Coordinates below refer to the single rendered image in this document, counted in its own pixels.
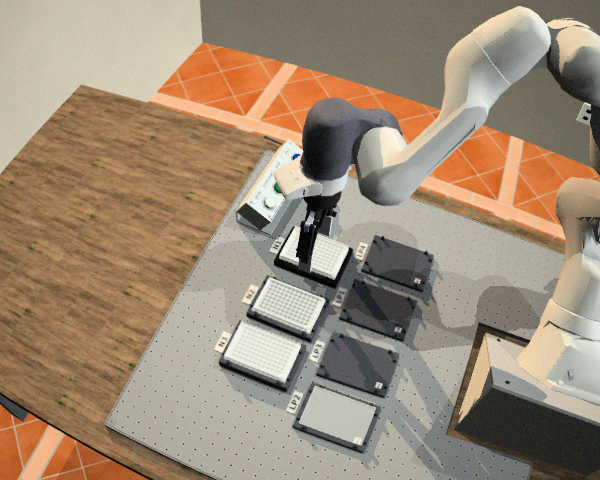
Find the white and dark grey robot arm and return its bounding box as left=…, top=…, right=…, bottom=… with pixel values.
left=274, top=6, right=600, bottom=404

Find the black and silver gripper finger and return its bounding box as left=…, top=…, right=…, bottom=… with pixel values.
left=296, top=205, right=328, bottom=273
left=318, top=204, right=337, bottom=236

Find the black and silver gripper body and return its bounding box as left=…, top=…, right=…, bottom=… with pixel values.
left=303, top=191, right=342, bottom=220

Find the white deck label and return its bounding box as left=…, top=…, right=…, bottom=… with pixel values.
left=242, top=284, right=259, bottom=305
left=354, top=242, right=368, bottom=261
left=286, top=391, right=303, bottom=414
left=309, top=341, right=325, bottom=362
left=332, top=287, right=347, bottom=307
left=214, top=331, right=232, bottom=353
left=269, top=236, right=285, bottom=255

